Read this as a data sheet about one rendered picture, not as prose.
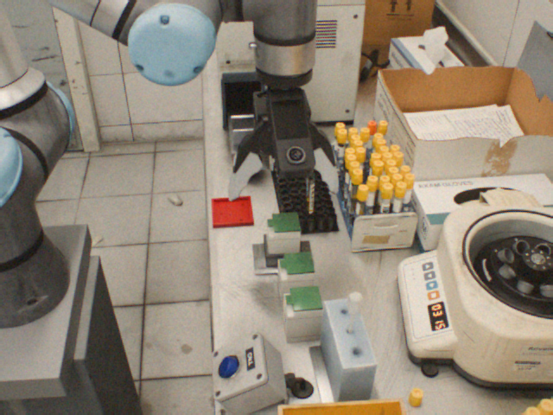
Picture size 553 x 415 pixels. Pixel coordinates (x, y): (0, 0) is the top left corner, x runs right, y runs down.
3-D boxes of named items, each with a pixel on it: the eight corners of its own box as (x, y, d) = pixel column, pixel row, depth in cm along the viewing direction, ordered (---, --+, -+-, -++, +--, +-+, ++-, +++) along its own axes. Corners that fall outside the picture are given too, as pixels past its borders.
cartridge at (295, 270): (277, 285, 87) (277, 253, 83) (308, 283, 87) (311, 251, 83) (280, 306, 84) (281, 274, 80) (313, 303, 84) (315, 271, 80)
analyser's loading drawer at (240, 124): (226, 112, 121) (225, 90, 118) (258, 111, 121) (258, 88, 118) (232, 171, 105) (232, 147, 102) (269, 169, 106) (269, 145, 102)
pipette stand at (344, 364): (308, 351, 78) (312, 302, 72) (359, 344, 79) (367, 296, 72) (323, 417, 70) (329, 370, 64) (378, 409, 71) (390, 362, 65)
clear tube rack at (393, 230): (327, 174, 108) (329, 142, 103) (380, 170, 109) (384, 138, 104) (351, 252, 92) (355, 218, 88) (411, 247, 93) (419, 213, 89)
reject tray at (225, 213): (211, 201, 102) (211, 198, 101) (251, 199, 102) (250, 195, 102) (212, 227, 97) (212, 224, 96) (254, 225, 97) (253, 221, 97)
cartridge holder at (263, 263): (252, 250, 93) (251, 233, 90) (308, 246, 93) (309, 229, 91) (254, 275, 89) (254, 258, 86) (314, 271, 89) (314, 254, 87)
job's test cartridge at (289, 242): (266, 245, 91) (266, 215, 87) (296, 244, 92) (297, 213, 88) (268, 264, 88) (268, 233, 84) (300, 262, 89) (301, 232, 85)
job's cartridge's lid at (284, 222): (266, 216, 87) (266, 213, 87) (297, 214, 88) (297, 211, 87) (268, 233, 84) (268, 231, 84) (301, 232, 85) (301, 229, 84)
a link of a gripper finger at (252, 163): (230, 181, 87) (266, 136, 82) (232, 206, 82) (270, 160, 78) (212, 171, 85) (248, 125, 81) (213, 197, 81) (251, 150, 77)
